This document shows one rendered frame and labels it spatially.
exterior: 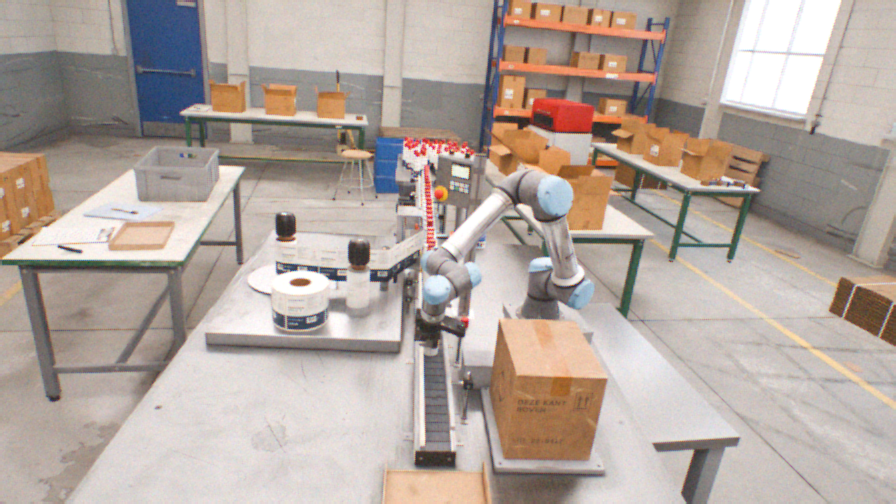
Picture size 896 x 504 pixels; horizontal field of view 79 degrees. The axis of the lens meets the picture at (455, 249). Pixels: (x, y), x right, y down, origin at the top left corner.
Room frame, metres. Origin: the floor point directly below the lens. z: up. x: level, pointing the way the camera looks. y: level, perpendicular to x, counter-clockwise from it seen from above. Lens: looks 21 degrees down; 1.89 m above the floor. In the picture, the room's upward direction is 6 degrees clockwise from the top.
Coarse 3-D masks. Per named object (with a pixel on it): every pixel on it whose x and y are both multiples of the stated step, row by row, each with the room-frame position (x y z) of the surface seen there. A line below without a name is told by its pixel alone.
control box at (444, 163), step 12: (444, 156) 2.08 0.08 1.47; (456, 156) 2.08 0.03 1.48; (444, 168) 2.07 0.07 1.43; (444, 180) 2.07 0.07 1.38; (456, 180) 2.04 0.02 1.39; (468, 180) 2.02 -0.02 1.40; (444, 192) 2.07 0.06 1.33; (456, 192) 2.04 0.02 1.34; (456, 204) 2.04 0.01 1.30; (468, 204) 2.01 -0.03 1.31
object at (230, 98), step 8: (208, 80) 6.82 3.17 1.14; (216, 88) 6.80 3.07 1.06; (224, 88) 6.81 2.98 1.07; (232, 88) 6.82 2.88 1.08; (240, 88) 6.89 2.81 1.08; (216, 96) 6.83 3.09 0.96; (224, 96) 6.84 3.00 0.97; (232, 96) 6.86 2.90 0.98; (240, 96) 6.88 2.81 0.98; (216, 104) 6.83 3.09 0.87; (224, 104) 6.84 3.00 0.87; (232, 104) 6.86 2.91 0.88; (240, 104) 6.87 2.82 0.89; (232, 112) 6.86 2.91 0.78; (240, 112) 6.87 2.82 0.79
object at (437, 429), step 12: (432, 360) 1.58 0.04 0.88; (432, 372) 1.51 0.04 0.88; (444, 372) 1.52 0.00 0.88; (432, 384) 1.45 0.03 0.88; (444, 384) 1.45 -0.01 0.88; (432, 396) 1.39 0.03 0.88; (444, 396) 1.39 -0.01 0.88; (432, 408) 1.33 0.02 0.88; (444, 408) 1.33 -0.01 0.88; (432, 420) 1.28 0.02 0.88; (444, 420) 1.28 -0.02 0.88; (432, 432) 1.23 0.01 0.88; (444, 432) 1.23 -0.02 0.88; (432, 444) 1.18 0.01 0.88; (444, 444) 1.18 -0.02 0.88
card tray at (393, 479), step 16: (384, 480) 1.05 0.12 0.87; (400, 480) 1.09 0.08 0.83; (416, 480) 1.09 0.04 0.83; (432, 480) 1.10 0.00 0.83; (448, 480) 1.10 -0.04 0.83; (464, 480) 1.11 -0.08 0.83; (480, 480) 1.11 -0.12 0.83; (384, 496) 1.00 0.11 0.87; (400, 496) 1.04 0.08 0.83; (416, 496) 1.04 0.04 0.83; (432, 496) 1.05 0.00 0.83; (448, 496) 1.05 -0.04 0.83; (464, 496) 1.06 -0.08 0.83; (480, 496) 1.06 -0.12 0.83
